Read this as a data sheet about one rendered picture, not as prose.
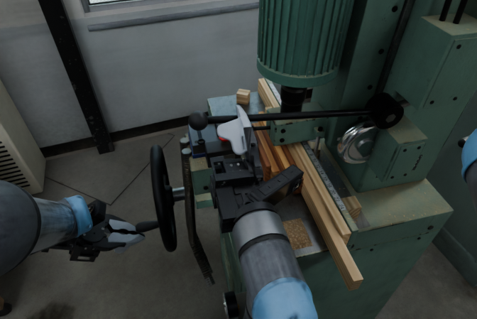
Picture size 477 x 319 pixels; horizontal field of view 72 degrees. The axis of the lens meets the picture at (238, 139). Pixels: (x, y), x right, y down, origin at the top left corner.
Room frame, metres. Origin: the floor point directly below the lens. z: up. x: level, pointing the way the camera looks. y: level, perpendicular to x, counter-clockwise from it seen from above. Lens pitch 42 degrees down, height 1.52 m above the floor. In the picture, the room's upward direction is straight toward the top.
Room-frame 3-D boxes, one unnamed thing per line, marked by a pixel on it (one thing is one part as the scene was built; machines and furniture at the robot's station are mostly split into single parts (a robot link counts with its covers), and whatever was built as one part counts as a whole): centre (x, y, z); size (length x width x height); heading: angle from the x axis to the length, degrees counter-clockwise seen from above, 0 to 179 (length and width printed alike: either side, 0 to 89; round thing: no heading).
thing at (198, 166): (0.60, 0.06, 0.92); 0.15 x 0.13 x 0.09; 14
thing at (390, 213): (0.67, -0.25, 0.76); 0.57 x 0.45 x 0.09; 104
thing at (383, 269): (0.67, -0.24, 0.36); 0.58 x 0.45 x 0.71; 104
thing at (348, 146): (0.55, -0.28, 1.02); 0.12 x 0.03 x 0.12; 104
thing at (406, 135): (0.53, -0.34, 1.02); 0.09 x 0.07 x 0.12; 14
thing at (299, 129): (0.64, -0.15, 0.99); 0.14 x 0.07 x 0.09; 104
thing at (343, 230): (0.65, -0.15, 0.93); 0.60 x 0.02 x 0.05; 14
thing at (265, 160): (0.59, -0.05, 0.94); 0.16 x 0.01 x 0.08; 14
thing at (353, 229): (0.65, -0.16, 0.93); 0.60 x 0.02 x 0.06; 14
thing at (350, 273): (0.53, -0.15, 0.92); 0.54 x 0.02 x 0.04; 14
